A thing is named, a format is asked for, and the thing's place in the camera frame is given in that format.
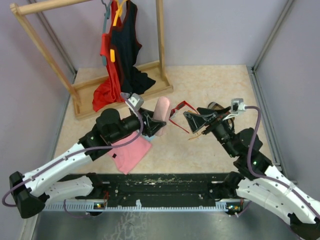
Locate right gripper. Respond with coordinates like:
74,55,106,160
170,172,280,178
183,106,238,157

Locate pink shirt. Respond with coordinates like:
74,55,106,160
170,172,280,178
107,136,152,175

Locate light blue cleaning cloth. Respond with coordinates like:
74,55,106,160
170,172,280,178
143,135,156,142

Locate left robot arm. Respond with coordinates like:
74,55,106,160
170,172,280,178
9,108,167,219

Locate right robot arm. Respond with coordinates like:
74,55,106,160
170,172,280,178
183,105,320,240

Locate red sunglasses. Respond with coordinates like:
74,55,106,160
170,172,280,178
169,100,198,134

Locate brown glasses case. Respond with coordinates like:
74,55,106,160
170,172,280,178
207,101,235,131

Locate red tank top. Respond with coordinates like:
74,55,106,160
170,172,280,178
92,0,128,113

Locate wooden clothes rack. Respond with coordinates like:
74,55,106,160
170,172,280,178
10,0,174,120

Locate black tank top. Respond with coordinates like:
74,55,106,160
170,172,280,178
110,0,156,95

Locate grey-blue hanger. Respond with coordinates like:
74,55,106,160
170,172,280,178
100,0,112,67

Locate yellow hanger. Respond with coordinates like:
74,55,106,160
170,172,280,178
109,0,127,63

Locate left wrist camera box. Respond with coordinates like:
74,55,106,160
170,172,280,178
120,92,144,110

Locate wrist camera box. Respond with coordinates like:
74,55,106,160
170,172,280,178
120,92,144,110
225,98,246,120

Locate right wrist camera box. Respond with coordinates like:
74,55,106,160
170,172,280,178
225,98,246,120

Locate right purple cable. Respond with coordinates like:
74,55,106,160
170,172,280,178
244,105,320,216

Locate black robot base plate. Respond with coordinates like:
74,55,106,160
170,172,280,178
59,172,248,208

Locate white cable duct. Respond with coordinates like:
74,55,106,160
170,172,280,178
44,200,244,213

